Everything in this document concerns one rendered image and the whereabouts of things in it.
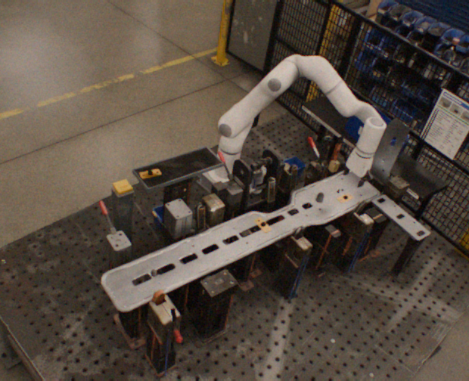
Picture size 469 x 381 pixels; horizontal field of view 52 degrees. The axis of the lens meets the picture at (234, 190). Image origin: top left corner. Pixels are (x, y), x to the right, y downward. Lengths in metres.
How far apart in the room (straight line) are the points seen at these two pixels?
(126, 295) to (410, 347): 1.24
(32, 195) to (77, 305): 1.63
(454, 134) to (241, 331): 1.38
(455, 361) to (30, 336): 2.38
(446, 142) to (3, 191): 2.84
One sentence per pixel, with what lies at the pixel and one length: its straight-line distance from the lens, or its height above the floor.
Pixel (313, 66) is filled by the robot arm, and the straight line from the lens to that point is 2.04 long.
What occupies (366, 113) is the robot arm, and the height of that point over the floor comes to 1.42.
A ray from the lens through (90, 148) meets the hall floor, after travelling 4.02.
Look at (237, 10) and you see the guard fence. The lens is 5.05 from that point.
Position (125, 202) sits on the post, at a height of 1.10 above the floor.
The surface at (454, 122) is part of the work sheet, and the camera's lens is 2.56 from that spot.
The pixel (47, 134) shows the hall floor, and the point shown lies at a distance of 4.21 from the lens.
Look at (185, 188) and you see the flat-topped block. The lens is 2.11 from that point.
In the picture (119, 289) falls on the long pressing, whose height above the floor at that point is 1.00.
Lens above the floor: 2.48
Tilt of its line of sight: 42 degrees down
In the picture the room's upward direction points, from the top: 11 degrees clockwise
